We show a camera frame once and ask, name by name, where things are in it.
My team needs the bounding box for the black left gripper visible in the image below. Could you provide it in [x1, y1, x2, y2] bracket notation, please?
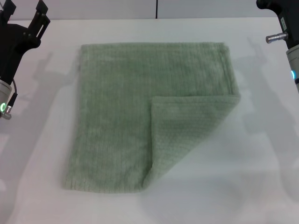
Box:
[0, 0, 51, 86]

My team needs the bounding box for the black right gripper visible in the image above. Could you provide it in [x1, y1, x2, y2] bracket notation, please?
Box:
[256, 0, 299, 50]

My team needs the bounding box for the green terry towel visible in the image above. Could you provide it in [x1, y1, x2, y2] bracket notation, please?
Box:
[61, 42, 241, 195]

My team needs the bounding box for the right wrist cable with plugs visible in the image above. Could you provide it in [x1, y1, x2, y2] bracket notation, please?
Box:
[265, 33, 290, 44]

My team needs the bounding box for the left wrist cable with plug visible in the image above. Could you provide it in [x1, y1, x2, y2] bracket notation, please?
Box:
[4, 78, 19, 120]

